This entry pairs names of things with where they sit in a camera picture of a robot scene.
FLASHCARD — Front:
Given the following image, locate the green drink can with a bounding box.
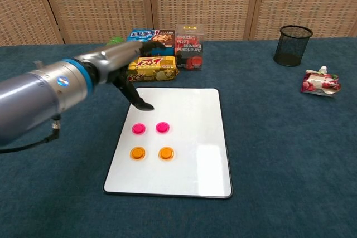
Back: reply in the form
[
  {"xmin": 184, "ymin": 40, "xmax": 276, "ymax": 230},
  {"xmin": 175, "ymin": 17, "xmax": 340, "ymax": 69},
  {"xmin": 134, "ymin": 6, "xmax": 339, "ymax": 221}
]
[{"xmin": 105, "ymin": 37, "xmax": 125, "ymax": 48}]

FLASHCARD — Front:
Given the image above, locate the blue brown cookie box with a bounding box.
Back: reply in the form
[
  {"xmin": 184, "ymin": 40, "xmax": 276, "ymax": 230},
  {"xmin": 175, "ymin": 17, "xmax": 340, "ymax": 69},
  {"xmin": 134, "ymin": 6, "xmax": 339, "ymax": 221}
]
[{"xmin": 127, "ymin": 28, "xmax": 176, "ymax": 56}]

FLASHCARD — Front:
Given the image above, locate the blue table cloth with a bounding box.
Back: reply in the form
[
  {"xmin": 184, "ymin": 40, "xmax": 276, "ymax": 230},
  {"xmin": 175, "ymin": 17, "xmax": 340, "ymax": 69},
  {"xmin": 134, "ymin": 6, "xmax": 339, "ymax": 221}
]
[{"xmin": 0, "ymin": 36, "xmax": 357, "ymax": 238}]

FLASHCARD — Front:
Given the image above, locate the red black latte box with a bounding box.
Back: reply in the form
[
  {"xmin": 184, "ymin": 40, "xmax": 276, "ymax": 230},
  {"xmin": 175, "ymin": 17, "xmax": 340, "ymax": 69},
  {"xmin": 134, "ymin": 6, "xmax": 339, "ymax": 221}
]
[{"xmin": 175, "ymin": 24, "xmax": 205, "ymax": 71}]

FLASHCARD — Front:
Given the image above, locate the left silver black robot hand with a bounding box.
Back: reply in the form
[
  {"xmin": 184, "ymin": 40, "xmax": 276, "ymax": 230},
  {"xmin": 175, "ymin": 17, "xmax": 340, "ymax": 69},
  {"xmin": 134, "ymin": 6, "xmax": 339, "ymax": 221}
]
[{"xmin": 74, "ymin": 40, "xmax": 175, "ymax": 111}]

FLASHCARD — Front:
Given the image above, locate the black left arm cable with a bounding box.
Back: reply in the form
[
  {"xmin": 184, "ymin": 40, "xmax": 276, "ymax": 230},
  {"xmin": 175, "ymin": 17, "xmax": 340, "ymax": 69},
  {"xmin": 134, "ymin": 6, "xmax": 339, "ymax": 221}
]
[{"xmin": 0, "ymin": 114, "xmax": 62, "ymax": 154}]

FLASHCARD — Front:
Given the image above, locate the yellow biscuit pack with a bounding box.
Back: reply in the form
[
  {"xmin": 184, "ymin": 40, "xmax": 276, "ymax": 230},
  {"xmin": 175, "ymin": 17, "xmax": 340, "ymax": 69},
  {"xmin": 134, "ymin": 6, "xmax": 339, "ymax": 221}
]
[{"xmin": 127, "ymin": 55, "xmax": 179, "ymax": 82}]

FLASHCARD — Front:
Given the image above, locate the pink token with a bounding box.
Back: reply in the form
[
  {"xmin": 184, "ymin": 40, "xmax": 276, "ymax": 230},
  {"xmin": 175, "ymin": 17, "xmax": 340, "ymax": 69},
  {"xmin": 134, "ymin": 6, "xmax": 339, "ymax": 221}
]
[
  {"xmin": 131, "ymin": 123, "xmax": 147, "ymax": 136},
  {"xmin": 155, "ymin": 122, "xmax": 171, "ymax": 134}
]

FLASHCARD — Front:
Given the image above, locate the white magnetic board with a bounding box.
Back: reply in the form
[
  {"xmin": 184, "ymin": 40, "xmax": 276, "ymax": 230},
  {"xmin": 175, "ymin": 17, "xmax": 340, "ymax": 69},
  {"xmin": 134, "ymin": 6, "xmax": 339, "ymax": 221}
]
[{"xmin": 102, "ymin": 87, "xmax": 233, "ymax": 200}]

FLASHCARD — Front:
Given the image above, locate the red white jelly pouch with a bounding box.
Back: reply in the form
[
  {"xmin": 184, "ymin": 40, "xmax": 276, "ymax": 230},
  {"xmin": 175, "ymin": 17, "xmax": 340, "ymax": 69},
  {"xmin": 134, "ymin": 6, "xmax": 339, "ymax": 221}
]
[{"xmin": 300, "ymin": 65, "xmax": 342, "ymax": 98}]

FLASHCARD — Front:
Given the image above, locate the orange token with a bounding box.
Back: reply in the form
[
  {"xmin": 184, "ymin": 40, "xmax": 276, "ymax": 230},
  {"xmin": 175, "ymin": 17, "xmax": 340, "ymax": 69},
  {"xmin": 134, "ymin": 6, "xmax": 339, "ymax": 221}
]
[
  {"xmin": 129, "ymin": 146, "xmax": 147, "ymax": 162},
  {"xmin": 158, "ymin": 147, "xmax": 176, "ymax": 162}
]

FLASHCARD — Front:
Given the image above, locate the black mesh pen cup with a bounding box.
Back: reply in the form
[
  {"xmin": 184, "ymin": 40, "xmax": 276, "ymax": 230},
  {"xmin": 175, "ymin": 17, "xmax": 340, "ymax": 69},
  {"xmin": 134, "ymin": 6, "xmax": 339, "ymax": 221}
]
[{"xmin": 273, "ymin": 25, "xmax": 313, "ymax": 67}]

